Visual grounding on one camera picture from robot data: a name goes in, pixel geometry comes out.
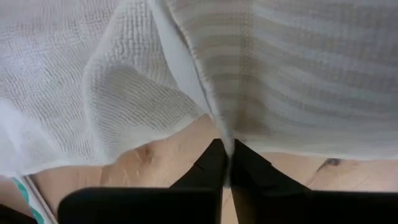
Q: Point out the white plain cloth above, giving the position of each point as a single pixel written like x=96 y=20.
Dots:
x=124 y=77

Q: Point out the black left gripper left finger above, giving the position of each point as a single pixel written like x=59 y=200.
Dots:
x=155 y=205

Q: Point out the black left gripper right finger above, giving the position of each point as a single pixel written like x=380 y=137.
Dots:
x=280 y=205

